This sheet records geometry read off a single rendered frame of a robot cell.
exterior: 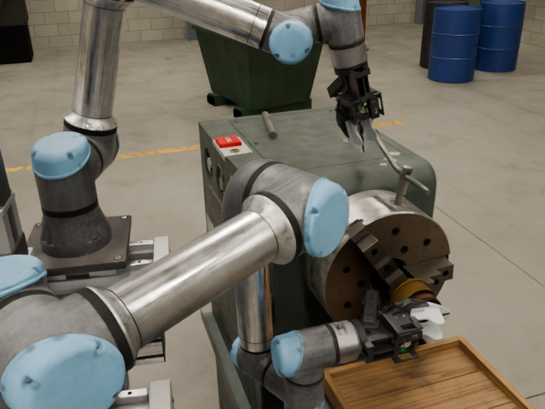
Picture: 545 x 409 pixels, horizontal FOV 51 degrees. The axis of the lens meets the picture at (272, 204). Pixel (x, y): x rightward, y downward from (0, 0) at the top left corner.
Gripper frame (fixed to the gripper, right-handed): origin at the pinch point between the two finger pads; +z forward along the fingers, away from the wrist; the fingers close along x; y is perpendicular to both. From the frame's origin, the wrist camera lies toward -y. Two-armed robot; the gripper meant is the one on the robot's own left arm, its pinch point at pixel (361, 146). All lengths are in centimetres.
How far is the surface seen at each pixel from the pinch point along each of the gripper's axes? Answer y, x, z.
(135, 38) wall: -986, 16, 133
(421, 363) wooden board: 26, -6, 44
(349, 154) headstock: -12.2, 1.7, 7.4
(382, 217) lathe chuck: 18.2, -5.7, 7.9
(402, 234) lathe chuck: 18.2, -1.8, 14.2
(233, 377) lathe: -21, -46, 70
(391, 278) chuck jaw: 25.4, -9.2, 17.8
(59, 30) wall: -988, -103, 82
